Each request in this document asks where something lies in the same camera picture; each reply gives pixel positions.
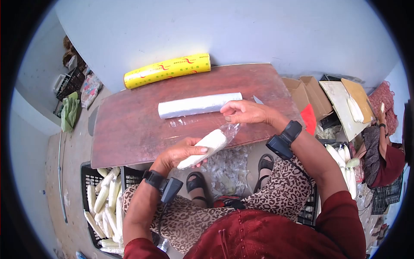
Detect person's left hand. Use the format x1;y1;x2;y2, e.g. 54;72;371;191
151;137;209;177

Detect person's right hand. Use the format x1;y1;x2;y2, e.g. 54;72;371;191
220;100;290;132

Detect person's right index finger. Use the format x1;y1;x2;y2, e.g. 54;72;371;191
220;100;245;114

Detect person's right thumb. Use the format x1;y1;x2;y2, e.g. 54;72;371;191
225;114;250;125

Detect person's left thumb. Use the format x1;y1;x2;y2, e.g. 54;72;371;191
182;146;209;155

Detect white peeled corn cob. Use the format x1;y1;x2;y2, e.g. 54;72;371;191
177;129;228;170

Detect clear plastic film sheet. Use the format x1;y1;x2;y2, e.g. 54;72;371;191
219;122;242;147

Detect pile of plastic film scraps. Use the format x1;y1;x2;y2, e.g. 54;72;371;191
200;145;257;199

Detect clear cling film roll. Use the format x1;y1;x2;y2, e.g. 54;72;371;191
158;92;243;120

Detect black wrist band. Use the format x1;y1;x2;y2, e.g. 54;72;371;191
265;120;303;161
142;170;184;204

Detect red and black object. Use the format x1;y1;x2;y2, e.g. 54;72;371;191
212;195;247;210

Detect brown wooden table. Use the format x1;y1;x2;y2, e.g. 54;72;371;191
91;63;305;169

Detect red plastic bag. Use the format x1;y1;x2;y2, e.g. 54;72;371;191
300;104;317;136

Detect yellow cling film roll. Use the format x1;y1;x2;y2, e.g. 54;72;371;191
124;53;212;90

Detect open cardboard box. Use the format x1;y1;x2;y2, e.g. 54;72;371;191
281;76;334;122

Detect person's legs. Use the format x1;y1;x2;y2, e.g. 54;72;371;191
122;154;315;254

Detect person's body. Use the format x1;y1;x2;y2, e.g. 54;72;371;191
123;190;367;259

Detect pile of white corn cobs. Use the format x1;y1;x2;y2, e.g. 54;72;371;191
83;167;125;256

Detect pale wooden board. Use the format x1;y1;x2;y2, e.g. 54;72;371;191
319;78;376;142

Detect black plastic crate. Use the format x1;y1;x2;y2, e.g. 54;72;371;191
80;161;146;259
297;184;320;227
371;173;404;215

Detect wrapped white corn cob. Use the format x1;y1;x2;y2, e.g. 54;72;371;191
346;95;365;124

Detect patterned plastic bag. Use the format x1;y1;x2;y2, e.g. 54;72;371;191
80;73;104;109

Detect heap of wrapped corn cobs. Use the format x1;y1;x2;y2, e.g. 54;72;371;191
325;144;361;201

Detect green plastic bag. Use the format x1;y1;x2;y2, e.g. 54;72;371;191
60;91;81;133

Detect thin metal pipe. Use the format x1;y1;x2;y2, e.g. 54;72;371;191
57;131;69;224

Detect black plastic basket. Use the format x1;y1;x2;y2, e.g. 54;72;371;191
55;66;86;101

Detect red mesh sack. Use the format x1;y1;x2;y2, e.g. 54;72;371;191
368;81;399;136

